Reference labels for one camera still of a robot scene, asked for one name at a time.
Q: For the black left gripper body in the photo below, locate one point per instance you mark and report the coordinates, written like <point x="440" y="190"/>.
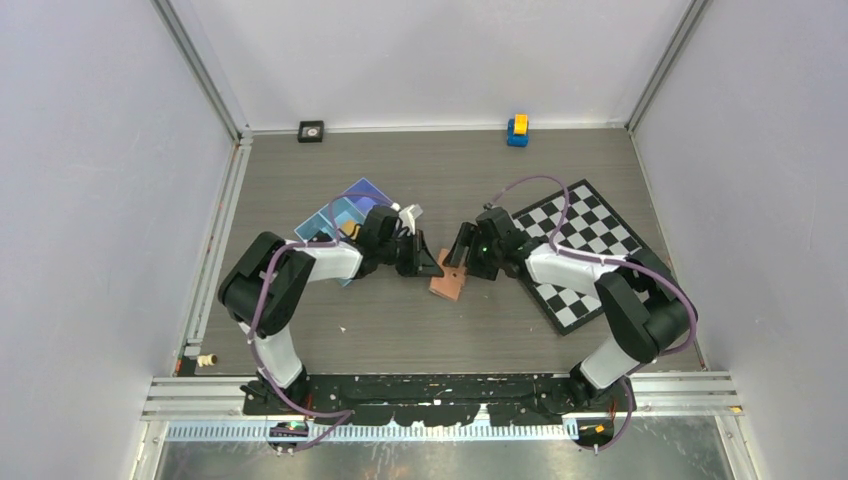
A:
<point x="408" y="253"/>

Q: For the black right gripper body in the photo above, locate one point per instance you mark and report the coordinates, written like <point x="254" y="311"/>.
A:
<point x="484" y="258"/>

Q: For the orange leather card holder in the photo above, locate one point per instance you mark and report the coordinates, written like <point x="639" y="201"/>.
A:
<point x="450" y="285"/>

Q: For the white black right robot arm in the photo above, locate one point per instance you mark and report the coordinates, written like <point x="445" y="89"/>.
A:
<point x="646" y="311"/>

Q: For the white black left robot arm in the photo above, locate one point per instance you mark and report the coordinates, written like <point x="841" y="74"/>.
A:
<point x="261" y="293"/>

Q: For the blue purple drawer organizer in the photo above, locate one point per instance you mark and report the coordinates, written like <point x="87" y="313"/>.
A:
<point x="345" y="214"/>

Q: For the black white chessboard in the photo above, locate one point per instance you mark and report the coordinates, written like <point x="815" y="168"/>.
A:
<point x="592" y="226"/>

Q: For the blue yellow toy block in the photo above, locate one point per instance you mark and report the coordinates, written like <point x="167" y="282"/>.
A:
<point x="517" y="131"/>

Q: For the small black square box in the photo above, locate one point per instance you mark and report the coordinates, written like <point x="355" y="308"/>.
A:
<point x="310" y="131"/>

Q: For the small beige peg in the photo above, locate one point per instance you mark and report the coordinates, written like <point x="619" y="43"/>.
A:
<point x="207" y="360"/>

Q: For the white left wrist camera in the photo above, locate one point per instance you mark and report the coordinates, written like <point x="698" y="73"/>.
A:
<point x="409" y="215"/>

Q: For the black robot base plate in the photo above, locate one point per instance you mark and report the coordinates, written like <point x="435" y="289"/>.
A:
<point x="436" y="400"/>

